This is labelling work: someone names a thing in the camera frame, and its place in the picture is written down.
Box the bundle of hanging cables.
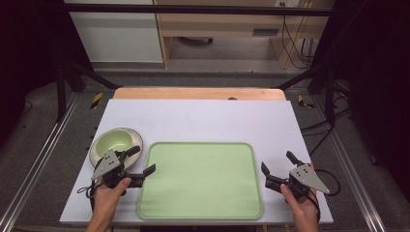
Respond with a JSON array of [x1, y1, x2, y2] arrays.
[[280, 14, 316, 71]]

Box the black curtain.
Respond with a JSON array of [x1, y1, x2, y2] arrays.
[[0, 0, 95, 148], [308, 0, 410, 202]]

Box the black horizontal frame bar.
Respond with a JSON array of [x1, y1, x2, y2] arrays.
[[63, 2, 334, 17]]

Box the green tray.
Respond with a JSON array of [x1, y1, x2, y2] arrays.
[[136, 141, 264, 221]]

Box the black diagonal frame strut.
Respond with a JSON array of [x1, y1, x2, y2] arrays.
[[66, 58, 121, 90], [276, 62, 327, 92]]

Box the black vertical frame post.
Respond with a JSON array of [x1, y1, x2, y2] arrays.
[[55, 62, 68, 123], [324, 68, 337, 126]]

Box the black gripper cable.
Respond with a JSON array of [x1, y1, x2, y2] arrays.
[[313, 168, 341, 197], [76, 179, 99, 212]]

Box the wooden table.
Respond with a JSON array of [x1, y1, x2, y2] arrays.
[[112, 86, 287, 102]]

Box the yellow black tape marker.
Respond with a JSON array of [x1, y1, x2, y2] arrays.
[[90, 92, 104, 109], [297, 94, 316, 109]]

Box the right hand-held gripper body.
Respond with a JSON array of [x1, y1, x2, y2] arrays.
[[264, 163, 331, 199]]

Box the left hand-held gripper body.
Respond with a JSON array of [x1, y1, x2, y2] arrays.
[[91, 149, 144, 189]]

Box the aluminium floor rail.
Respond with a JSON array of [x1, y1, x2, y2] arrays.
[[312, 96, 387, 232], [0, 92, 80, 232]]

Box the green bowl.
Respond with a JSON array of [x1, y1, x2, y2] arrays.
[[88, 127, 144, 171], [95, 129, 134, 157]]

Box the white cabinet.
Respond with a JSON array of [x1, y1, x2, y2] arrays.
[[63, 0, 164, 64]]

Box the black floor cables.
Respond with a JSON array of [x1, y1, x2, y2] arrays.
[[300, 96, 352, 157]]

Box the person's right hand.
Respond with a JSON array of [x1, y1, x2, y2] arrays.
[[279, 183, 321, 224]]

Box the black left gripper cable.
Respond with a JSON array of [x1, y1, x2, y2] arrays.
[[76, 179, 99, 212]]

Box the person's left hand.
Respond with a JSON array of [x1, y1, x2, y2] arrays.
[[93, 177, 132, 221]]

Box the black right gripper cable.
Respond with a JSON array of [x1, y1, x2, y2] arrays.
[[313, 168, 341, 197]]

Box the white board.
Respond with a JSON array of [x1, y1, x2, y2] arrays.
[[59, 99, 335, 225]]

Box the light wooden desk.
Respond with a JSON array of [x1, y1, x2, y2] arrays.
[[152, 0, 336, 71]]

